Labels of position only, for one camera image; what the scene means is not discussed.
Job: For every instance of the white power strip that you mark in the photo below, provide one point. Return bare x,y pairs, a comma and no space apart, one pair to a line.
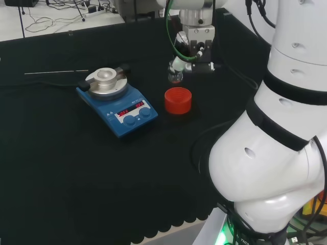
95,11

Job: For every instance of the yellow stop button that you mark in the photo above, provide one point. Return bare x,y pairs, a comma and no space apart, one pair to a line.
310,208

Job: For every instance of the black bench cloth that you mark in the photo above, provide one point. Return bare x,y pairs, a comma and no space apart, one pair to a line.
76,166

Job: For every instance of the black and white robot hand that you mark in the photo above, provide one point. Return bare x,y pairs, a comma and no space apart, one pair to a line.
182,48

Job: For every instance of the clear round-bottom glass flask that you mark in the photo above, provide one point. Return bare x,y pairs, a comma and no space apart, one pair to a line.
175,78

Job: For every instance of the blue heater with steel plate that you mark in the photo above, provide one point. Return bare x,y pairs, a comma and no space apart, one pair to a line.
112,112

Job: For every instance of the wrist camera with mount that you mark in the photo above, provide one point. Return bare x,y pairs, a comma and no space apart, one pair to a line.
201,67

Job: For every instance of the thin metal probe rod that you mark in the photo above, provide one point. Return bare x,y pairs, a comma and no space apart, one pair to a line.
51,72

